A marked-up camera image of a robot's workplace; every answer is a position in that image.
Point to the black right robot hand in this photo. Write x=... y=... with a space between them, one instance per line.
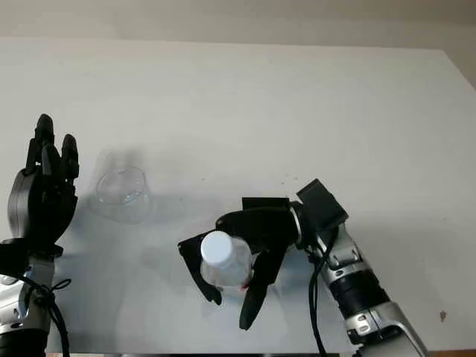
x=260 y=227

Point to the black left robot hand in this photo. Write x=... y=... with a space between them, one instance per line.
x=37 y=208

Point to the clear water bottle white cap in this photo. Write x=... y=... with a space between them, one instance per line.
x=221 y=256

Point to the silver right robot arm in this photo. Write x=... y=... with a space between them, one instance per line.
x=357 y=282

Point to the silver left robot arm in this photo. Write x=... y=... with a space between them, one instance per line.
x=22 y=312

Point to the clear plastic cup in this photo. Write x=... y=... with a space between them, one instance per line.
x=122 y=189

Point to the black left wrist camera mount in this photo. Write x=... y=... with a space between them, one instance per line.
x=22 y=256

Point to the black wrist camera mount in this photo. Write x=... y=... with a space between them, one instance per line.
x=323 y=206
x=22 y=256

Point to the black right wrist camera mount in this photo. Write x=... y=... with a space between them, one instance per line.
x=323 y=206

